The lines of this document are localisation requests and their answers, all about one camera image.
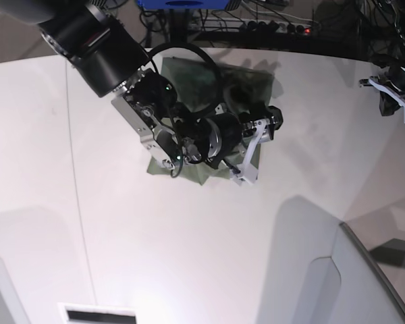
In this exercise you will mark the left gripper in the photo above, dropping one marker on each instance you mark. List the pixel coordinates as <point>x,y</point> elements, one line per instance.
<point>387,105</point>

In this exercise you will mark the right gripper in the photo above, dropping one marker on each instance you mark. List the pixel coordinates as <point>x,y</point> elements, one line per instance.
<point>222,133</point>

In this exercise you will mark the green t-shirt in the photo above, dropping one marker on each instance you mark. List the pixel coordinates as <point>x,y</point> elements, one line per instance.
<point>245,90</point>

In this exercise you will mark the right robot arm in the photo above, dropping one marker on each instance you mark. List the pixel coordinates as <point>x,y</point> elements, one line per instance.
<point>111,61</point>

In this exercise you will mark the black power strip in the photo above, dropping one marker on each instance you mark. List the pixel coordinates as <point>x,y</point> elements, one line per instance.
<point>270,27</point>

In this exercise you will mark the black table leg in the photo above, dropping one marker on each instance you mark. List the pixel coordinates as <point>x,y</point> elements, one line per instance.
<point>178,21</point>

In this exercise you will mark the blue box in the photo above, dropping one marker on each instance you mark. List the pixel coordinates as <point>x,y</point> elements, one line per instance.
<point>182,4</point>

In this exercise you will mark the white slotted plate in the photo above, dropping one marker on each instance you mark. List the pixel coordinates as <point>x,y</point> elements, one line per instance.
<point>87,313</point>

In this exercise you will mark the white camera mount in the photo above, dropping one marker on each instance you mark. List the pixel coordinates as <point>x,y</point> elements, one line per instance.
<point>382,84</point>
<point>247,171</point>

